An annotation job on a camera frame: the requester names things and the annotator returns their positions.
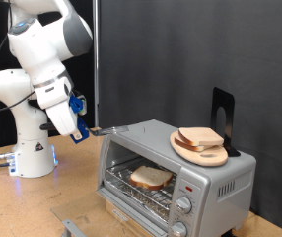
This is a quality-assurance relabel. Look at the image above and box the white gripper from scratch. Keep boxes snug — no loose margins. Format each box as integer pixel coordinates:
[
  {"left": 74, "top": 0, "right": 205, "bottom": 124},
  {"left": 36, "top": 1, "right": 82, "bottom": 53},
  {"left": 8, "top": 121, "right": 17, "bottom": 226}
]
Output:
[{"left": 35, "top": 76, "right": 84, "bottom": 141}]

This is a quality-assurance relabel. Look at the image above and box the metal spatula with blue block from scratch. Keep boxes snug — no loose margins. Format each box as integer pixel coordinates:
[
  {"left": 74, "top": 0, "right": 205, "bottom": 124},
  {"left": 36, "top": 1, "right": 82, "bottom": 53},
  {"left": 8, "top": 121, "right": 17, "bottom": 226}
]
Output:
[{"left": 38, "top": 118, "right": 130, "bottom": 145}]

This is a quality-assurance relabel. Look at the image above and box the glass oven door with handle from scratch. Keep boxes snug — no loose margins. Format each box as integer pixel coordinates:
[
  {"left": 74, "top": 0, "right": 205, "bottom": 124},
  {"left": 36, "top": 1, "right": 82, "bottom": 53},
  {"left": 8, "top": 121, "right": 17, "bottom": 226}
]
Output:
[{"left": 50, "top": 191, "right": 169, "bottom": 237}]

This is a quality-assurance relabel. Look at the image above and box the white bread slice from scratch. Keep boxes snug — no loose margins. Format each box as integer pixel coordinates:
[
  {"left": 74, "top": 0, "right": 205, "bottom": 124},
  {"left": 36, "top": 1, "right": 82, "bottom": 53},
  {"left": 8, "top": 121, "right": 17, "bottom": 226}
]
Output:
[{"left": 129, "top": 165, "right": 175, "bottom": 192}]

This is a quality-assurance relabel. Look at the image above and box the wooden box under oven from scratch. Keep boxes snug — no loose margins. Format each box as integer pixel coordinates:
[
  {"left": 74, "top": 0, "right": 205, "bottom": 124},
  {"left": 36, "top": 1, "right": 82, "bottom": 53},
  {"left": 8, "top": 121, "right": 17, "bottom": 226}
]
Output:
[{"left": 105, "top": 198, "right": 150, "bottom": 237}]

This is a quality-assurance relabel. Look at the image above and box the silver oven knob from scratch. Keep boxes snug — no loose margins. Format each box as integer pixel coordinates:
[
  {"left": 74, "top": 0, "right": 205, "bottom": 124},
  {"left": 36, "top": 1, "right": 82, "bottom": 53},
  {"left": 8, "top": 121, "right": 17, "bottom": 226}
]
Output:
[
  {"left": 170, "top": 221, "right": 188, "bottom": 237},
  {"left": 175, "top": 197, "right": 193, "bottom": 215}
]

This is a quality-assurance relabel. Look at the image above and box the silver toaster oven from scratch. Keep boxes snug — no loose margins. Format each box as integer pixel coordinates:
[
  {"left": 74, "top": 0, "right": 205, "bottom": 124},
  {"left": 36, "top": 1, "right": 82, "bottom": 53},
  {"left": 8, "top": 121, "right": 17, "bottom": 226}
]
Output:
[{"left": 96, "top": 118, "right": 257, "bottom": 237}]

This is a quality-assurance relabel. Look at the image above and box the vertical metal pole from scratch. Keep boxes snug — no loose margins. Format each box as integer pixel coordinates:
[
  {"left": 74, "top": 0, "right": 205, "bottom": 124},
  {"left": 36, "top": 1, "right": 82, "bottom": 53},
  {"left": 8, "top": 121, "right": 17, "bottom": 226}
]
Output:
[{"left": 92, "top": 0, "right": 101, "bottom": 128}]

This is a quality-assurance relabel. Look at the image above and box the round wooden cutting board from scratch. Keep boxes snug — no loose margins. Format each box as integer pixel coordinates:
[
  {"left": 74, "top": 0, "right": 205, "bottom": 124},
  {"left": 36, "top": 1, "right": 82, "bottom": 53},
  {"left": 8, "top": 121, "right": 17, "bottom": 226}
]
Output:
[{"left": 169, "top": 130, "right": 230, "bottom": 168}]

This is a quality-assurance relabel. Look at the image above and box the black metal bookend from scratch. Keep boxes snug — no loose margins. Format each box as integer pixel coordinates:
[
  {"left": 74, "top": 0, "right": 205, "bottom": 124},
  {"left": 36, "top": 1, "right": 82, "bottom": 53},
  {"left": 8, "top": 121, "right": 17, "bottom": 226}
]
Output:
[{"left": 209, "top": 86, "right": 242, "bottom": 158}]

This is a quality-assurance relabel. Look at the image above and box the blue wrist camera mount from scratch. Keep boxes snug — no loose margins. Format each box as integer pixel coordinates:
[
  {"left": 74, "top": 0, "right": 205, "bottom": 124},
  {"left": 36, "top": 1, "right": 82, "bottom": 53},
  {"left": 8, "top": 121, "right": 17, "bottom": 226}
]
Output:
[{"left": 68, "top": 94, "right": 87, "bottom": 115}]

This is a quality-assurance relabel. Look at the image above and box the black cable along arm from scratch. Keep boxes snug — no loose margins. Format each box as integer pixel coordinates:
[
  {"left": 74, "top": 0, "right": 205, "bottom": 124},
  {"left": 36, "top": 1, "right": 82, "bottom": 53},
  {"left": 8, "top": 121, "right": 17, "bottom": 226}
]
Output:
[{"left": 0, "top": 0, "right": 37, "bottom": 115}]

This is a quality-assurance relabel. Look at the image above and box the wire oven rack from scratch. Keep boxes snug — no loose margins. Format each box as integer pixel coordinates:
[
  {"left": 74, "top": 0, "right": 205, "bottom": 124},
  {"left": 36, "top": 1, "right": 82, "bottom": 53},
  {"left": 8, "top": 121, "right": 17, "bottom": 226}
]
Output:
[{"left": 105, "top": 156, "right": 178, "bottom": 221}]

